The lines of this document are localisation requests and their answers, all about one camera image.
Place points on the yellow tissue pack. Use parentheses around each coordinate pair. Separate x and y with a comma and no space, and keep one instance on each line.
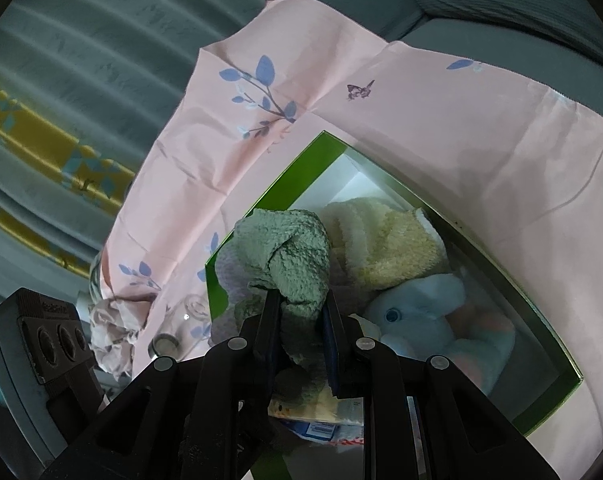
(323,407)

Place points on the pink printed bed sheet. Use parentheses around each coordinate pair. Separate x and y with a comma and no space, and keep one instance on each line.
(519,166)

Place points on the green cardboard box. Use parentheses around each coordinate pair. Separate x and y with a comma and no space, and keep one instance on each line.
(540,373)

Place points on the teal curtain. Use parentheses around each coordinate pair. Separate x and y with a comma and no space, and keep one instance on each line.
(86,86)

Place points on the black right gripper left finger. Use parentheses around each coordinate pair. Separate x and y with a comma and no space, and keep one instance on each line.
(205,418)

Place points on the green towel cloth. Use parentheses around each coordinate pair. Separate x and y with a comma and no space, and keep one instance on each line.
(288,251)

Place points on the blue white plush toy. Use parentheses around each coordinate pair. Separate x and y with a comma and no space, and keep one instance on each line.
(432,316)

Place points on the grey-blue sofa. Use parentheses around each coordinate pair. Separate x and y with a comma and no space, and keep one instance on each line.
(556,42)

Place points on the crumpled beige cloth pile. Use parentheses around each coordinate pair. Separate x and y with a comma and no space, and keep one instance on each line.
(115,325)

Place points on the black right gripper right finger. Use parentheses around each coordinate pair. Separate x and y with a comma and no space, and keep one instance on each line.
(422,419)

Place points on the clear glass bottle steel cap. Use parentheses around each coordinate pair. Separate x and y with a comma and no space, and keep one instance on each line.
(185,327)

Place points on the cream yellow fluffy towel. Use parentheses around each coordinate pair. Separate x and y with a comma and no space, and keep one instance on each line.
(378,246)

